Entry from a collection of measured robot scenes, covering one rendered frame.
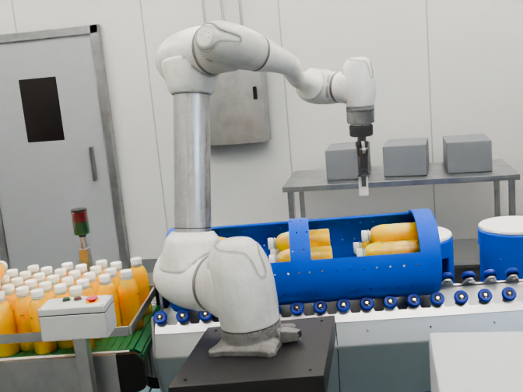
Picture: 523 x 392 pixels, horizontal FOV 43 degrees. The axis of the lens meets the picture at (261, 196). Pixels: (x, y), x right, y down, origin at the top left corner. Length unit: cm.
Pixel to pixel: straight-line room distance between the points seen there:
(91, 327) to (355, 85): 108
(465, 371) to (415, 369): 166
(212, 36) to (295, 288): 87
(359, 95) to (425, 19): 341
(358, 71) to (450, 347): 150
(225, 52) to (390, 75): 385
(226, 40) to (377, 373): 121
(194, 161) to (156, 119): 403
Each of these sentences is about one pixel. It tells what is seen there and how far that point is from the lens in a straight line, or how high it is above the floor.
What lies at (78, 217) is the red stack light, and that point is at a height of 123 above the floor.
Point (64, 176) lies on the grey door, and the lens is 617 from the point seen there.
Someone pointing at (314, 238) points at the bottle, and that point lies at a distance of 220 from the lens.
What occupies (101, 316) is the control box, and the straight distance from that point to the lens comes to 203.
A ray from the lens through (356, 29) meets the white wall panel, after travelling 549.
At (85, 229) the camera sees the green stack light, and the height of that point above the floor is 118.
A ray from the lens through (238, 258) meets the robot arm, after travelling 163.
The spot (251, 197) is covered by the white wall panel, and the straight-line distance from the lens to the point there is 570.
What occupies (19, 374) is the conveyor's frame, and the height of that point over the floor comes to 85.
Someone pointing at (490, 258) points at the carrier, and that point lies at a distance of 278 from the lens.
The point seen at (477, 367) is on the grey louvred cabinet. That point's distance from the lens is 66.
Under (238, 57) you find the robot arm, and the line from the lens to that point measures 172.
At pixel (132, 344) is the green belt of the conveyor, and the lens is 224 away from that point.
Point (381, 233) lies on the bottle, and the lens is 222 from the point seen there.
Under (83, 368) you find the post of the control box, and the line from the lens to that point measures 214.
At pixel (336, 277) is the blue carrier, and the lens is 212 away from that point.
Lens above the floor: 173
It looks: 11 degrees down
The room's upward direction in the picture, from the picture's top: 5 degrees counter-clockwise
